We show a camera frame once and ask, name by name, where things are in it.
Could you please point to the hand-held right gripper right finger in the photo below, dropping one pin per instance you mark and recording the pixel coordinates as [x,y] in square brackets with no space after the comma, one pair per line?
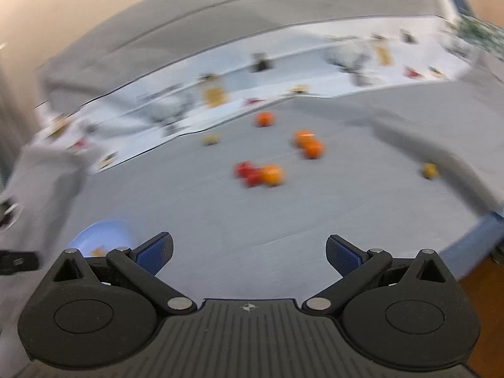
[345,255]

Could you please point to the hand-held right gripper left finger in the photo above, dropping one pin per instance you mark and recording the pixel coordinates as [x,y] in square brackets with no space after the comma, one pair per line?
[154,252]

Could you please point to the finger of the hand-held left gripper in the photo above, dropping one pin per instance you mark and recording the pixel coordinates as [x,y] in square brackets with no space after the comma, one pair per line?
[17,262]

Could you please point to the blue round plate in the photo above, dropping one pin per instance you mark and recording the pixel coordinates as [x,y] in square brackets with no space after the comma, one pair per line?
[103,235]

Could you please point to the small yellow round fruit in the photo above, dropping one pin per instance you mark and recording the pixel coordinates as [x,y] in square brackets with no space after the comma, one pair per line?
[429,170]
[211,139]
[96,251]

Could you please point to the small orange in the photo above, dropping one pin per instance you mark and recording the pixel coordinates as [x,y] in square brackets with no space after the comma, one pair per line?
[302,136]
[272,175]
[314,149]
[264,119]

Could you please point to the red cherry tomato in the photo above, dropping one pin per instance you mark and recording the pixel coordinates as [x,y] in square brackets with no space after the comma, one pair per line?
[243,169]
[252,180]

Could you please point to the grey bed sheet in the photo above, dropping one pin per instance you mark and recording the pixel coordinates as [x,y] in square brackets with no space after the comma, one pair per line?
[252,220]

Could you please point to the white printed blanket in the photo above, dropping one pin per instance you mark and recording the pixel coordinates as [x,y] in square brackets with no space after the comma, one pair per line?
[299,57]

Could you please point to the grey quilt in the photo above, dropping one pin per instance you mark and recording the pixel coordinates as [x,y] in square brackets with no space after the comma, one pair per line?
[236,12]

